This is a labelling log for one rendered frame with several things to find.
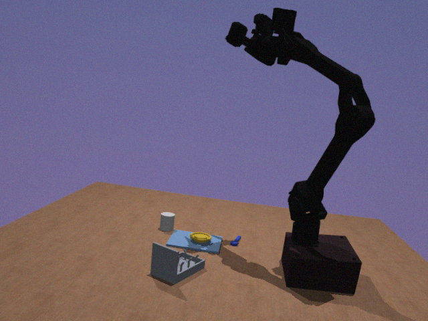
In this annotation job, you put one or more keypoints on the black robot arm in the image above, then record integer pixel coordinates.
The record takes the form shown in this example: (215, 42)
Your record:
(352, 123)

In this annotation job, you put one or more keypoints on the dark grey dish rack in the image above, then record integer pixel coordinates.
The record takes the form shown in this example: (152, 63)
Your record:
(172, 266)

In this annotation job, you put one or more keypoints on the light blue flat square mat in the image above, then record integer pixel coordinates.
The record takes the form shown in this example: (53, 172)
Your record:
(181, 239)

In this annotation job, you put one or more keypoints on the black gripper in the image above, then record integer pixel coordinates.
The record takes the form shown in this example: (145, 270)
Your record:
(254, 46)

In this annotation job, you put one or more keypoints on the grey cylinder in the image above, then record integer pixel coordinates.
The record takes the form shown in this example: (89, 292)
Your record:
(167, 221)

